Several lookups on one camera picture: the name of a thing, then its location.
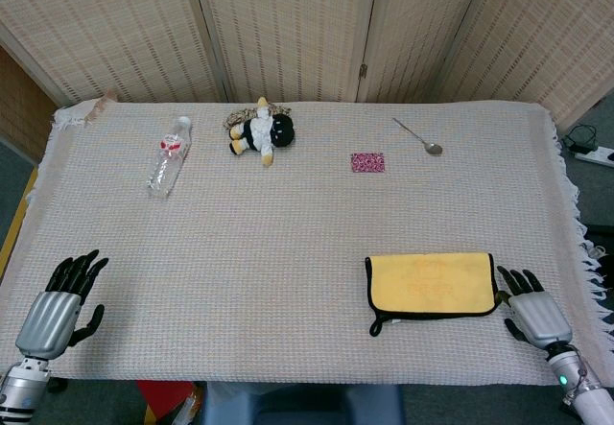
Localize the black and white plush doll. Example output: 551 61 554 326
227 97 296 167

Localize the beige waffle tablecloth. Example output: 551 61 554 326
0 100 614 387

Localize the metal spoon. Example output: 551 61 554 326
391 117 444 157

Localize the brown wooden cabinet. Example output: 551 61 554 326
0 45 59 162

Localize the woven folding screen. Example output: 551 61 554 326
0 0 614 131

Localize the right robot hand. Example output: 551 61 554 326
496 265 576 349

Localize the red bag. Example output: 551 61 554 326
135 380 196 425

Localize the black and yellow cloth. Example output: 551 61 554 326
364 251 500 338

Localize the clear plastic water bottle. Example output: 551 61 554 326
145 115 194 200

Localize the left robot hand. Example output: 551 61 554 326
14 249 109 360

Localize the blue chair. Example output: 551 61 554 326
201 381 407 425

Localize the white power strip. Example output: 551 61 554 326
573 145 614 166

